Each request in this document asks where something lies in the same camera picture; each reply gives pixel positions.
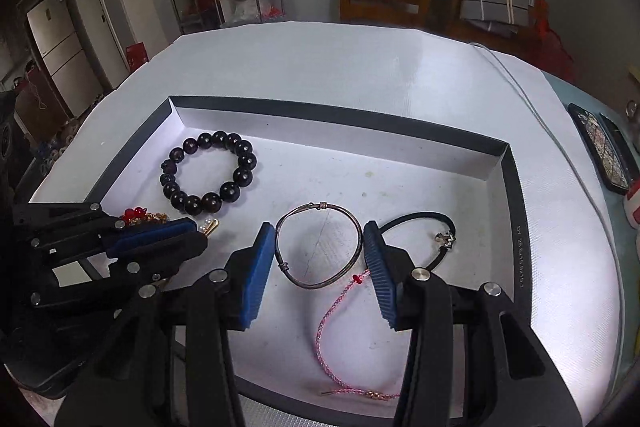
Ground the dark grey shallow box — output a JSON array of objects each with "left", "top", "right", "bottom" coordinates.
[{"left": 27, "top": 94, "right": 532, "bottom": 420}]

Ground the red bag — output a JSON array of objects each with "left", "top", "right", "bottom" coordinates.
[{"left": 530, "top": 0, "right": 576, "bottom": 80}]

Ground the dark patterned case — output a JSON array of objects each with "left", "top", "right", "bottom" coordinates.
[{"left": 567, "top": 103, "right": 632, "bottom": 194}]

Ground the white door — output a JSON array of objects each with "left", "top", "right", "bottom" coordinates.
[{"left": 67, "top": 0, "right": 133, "bottom": 80}]

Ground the red bead gold chain bracelet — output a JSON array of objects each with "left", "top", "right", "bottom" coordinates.
[{"left": 120, "top": 207, "right": 173, "bottom": 228}]

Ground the white pill bottle red label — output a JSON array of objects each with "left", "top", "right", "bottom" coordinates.
[{"left": 622, "top": 179, "right": 640, "bottom": 228}]

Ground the white refrigerator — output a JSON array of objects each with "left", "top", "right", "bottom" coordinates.
[{"left": 25, "top": 0, "right": 103, "bottom": 118}]

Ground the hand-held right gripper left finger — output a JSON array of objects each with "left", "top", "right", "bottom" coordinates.
[{"left": 54, "top": 221, "right": 277, "bottom": 427}]

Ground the red box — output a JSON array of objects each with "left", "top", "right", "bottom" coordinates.
[{"left": 125, "top": 43, "right": 151, "bottom": 72}]

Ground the black hair tie with charm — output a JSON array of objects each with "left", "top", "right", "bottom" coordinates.
[{"left": 377, "top": 213, "right": 457, "bottom": 270}]

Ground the pink cord bracelet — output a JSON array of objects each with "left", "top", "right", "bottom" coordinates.
[{"left": 314, "top": 271, "right": 401, "bottom": 403}]

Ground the thin silver bangle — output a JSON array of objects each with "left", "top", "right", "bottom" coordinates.
[{"left": 274, "top": 202, "right": 363, "bottom": 290}]

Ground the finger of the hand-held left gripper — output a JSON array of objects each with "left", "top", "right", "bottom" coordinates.
[
  {"left": 12, "top": 202, "right": 198, "bottom": 258},
  {"left": 30, "top": 233, "right": 210, "bottom": 309}
]

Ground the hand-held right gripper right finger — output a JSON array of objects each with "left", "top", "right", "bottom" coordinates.
[{"left": 362, "top": 221, "right": 568, "bottom": 427}]

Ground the large dark bead bracelet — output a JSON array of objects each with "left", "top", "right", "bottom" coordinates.
[{"left": 159, "top": 132, "right": 258, "bottom": 215}]

